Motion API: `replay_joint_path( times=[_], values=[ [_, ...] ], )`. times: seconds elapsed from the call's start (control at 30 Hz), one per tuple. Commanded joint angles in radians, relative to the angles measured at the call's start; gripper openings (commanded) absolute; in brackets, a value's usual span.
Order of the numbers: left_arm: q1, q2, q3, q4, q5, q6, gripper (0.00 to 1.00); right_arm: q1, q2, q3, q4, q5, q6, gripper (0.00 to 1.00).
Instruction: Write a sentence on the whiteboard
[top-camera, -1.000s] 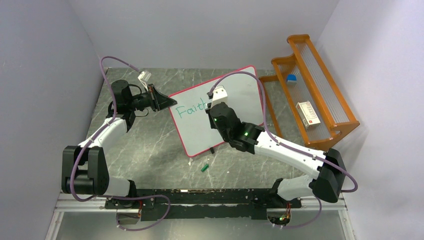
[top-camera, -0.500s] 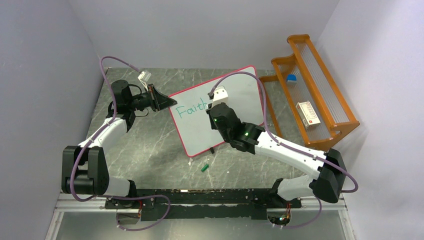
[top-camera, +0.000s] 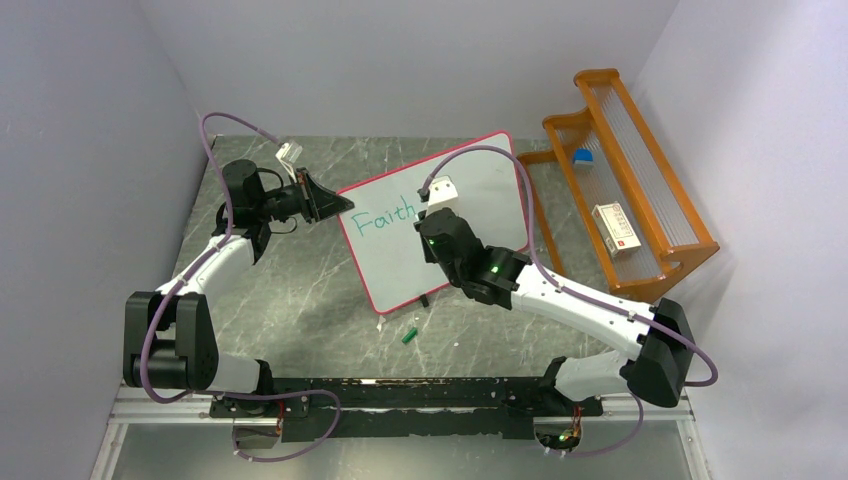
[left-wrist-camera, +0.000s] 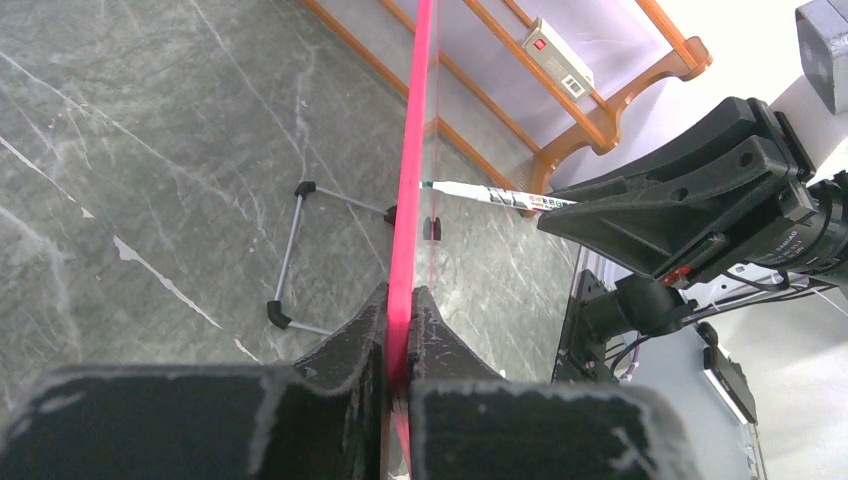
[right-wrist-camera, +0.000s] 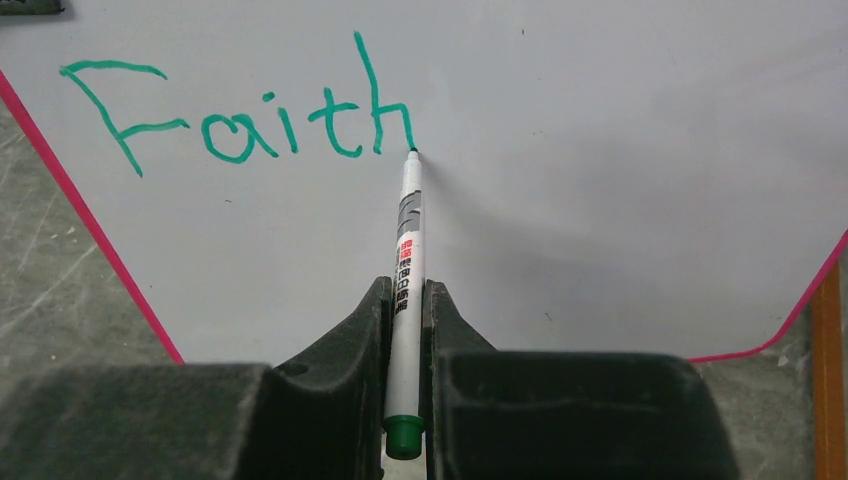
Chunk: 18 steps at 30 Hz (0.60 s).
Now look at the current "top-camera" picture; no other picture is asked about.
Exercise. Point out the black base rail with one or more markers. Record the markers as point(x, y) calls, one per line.
point(374, 408)

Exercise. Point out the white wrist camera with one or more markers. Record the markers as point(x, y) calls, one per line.
point(287, 155)
point(441, 193)

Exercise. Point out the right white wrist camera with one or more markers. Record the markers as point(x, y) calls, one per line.
point(441, 193)

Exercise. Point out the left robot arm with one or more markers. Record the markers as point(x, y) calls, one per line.
point(169, 338)

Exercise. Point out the pink-framed whiteboard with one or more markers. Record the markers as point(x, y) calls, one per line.
point(379, 230)

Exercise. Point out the blue eraser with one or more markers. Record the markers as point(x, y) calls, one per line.
point(583, 158)

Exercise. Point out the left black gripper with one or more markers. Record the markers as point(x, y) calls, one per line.
point(316, 203)

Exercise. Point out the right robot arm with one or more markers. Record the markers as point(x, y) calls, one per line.
point(649, 354)

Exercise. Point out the orange wooden tiered rack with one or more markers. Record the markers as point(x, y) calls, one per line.
point(631, 169)

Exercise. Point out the white red box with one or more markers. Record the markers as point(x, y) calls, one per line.
point(616, 231)

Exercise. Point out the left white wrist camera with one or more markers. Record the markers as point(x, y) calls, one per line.
point(287, 155)

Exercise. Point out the green marker cap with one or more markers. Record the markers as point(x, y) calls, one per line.
point(409, 336)

